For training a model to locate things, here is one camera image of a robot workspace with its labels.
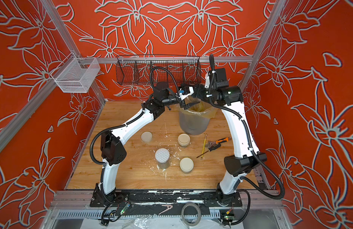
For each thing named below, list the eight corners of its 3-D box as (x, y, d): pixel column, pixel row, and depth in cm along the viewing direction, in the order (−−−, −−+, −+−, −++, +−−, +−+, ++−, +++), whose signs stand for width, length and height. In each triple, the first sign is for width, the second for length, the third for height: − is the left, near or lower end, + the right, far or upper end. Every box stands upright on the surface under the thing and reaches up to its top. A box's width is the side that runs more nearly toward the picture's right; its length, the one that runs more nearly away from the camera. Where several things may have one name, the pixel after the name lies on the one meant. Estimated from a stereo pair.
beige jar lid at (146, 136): (140, 138, 99) (139, 136, 96) (146, 132, 103) (146, 129, 100) (147, 144, 96) (146, 141, 94) (153, 137, 100) (153, 134, 97)
